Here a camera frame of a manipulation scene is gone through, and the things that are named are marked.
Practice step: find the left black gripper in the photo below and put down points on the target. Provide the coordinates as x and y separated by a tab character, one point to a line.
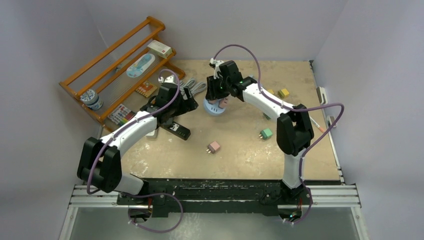
188	105

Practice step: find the orange snack packet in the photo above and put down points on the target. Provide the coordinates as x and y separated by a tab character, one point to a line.
146	89

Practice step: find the black power strip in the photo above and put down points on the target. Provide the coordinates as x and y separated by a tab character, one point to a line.
178	130

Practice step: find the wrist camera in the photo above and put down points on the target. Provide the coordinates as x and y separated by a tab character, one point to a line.
215	64
167	80

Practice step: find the white power strip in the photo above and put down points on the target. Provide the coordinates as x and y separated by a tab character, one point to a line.
152	135

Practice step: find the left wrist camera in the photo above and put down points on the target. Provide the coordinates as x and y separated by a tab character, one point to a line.
167	80

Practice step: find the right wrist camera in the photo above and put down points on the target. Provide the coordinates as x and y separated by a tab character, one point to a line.
215	64

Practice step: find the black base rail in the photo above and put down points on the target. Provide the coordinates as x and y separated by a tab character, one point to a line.
268	197

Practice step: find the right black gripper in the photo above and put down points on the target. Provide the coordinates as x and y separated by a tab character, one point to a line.
212	93

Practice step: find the orange white pen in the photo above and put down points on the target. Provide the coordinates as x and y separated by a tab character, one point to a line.
317	125

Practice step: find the white wall clip upper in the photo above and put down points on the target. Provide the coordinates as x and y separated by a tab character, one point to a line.
322	95

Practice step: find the white wall clip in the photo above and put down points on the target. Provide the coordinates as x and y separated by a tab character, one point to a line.
322	95
331	121

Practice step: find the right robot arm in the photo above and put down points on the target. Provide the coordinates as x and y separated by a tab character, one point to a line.
294	131

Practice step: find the blue oval package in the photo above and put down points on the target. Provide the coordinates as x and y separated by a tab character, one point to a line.
140	65

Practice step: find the white wall clip lower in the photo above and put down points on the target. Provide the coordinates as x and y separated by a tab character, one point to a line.
331	121

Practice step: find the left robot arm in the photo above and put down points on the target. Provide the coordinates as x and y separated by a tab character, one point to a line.
100	162

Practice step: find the orange wooden rack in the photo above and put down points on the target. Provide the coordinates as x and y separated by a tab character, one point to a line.
106	74

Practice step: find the round blue power hub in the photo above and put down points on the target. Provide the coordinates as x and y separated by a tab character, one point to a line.
214	109

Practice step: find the blue white ceramic jar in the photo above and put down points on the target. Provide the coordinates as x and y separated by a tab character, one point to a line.
92	100

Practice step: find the white red box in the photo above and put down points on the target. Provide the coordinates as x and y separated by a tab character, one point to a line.
160	49

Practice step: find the colour marker pack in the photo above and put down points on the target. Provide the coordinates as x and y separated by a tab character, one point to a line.
121	115

